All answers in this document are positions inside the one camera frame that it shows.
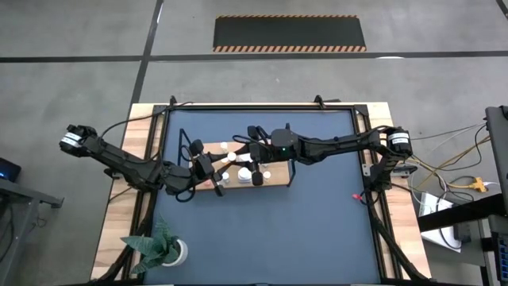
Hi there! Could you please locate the white box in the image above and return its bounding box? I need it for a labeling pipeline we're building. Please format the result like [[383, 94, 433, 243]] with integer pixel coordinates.
[[418, 191, 464, 253]]

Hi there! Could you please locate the blue table mat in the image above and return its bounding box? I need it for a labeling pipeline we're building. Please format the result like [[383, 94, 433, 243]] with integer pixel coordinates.
[[143, 109, 383, 285]]

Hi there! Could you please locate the grey monitor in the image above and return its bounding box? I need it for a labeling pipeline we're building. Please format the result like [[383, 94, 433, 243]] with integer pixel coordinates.
[[484, 105, 508, 199]]

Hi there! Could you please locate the dark keyboard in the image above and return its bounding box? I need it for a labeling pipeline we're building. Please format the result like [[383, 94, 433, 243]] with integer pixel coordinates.
[[491, 233, 508, 284]]

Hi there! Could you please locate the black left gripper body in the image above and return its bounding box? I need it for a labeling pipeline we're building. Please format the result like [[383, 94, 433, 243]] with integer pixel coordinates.
[[190, 138, 225, 198]]

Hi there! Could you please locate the yellow power splitter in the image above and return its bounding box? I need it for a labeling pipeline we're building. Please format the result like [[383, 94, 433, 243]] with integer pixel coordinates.
[[470, 177, 488, 194]]

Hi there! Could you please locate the hazard striped black floor mat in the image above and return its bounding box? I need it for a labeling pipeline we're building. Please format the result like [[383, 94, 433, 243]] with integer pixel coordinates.
[[212, 14, 368, 54]]

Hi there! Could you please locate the long black left arm cable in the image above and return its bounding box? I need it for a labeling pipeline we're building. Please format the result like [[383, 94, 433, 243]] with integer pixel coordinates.
[[98, 102, 194, 138]]

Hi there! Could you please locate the black table frame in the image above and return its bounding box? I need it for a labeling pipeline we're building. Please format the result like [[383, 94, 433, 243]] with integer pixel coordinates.
[[89, 95, 433, 286]]

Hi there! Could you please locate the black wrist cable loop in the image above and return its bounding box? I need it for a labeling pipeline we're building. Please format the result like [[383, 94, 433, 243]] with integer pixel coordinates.
[[232, 133, 255, 146], [175, 189, 196, 203]]

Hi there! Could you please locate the yellow cable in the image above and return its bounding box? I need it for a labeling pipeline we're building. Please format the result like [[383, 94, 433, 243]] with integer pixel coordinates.
[[412, 134, 493, 190]]

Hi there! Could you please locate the black left wrist cable loop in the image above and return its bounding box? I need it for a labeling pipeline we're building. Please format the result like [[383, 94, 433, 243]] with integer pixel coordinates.
[[175, 189, 196, 203]]

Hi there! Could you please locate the grey desk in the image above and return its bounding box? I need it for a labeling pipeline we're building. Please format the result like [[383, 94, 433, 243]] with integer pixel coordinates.
[[0, 177, 65, 286]]

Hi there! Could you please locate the black desk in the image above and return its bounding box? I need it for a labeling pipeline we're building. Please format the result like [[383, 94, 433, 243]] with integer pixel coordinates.
[[417, 193, 508, 233]]

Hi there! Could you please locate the wooden shelf black metal frame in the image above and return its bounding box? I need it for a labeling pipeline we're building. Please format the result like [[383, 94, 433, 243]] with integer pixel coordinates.
[[177, 122, 297, 191]]

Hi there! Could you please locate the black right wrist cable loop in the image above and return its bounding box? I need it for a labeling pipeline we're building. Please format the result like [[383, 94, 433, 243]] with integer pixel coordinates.
[[232, 133, 255, 146]]

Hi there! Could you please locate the green plant white pot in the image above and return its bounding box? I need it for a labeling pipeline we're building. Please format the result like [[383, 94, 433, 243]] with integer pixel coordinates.
[[120, 217, 190, 276]]

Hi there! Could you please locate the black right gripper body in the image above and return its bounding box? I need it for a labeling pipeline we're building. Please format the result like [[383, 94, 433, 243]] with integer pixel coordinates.
[[248, 126, 275, 187]]

